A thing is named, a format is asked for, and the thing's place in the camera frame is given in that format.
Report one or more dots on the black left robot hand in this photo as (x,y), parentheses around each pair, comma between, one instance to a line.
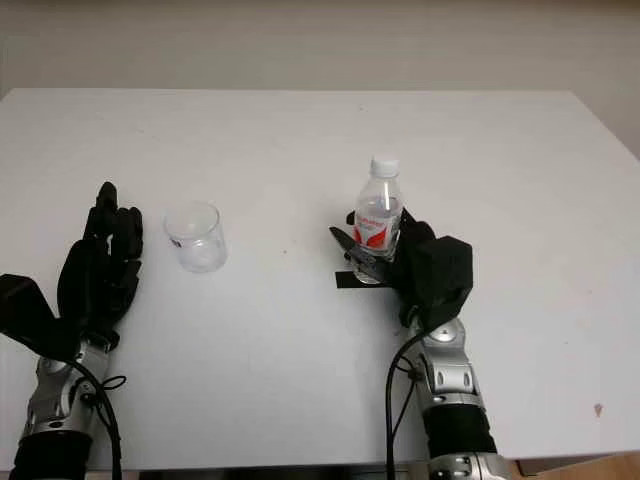
(97,280)

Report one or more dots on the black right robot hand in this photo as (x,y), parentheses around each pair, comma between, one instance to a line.
(415,235)

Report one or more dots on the clear plastic water bottle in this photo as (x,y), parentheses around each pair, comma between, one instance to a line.
(377,220)

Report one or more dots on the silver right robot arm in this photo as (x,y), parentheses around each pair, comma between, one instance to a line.
(452,395)

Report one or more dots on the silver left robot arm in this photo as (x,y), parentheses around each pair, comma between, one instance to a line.
(60,405)

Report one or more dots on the clear glass cup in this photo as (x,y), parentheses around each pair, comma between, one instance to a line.
(197,240)

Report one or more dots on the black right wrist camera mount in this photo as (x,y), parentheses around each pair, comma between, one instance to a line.
(442,270)

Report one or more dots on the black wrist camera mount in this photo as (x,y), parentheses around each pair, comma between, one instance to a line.
(442,270)
(32,312)

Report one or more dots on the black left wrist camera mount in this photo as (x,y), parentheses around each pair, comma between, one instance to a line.
(32,312)

